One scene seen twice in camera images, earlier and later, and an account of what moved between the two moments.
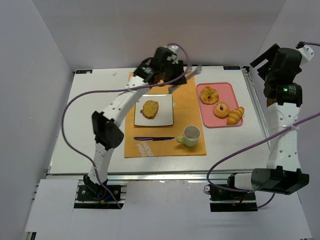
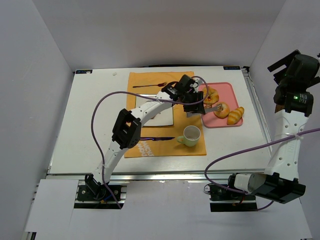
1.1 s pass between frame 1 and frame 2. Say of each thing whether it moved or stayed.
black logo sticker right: stayed
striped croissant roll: stayed
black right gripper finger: moved
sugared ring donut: stayed
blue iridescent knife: stayed
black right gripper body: moved
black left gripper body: moved
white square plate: stayed
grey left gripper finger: moved
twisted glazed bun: stayed
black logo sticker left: stayed
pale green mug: stayed
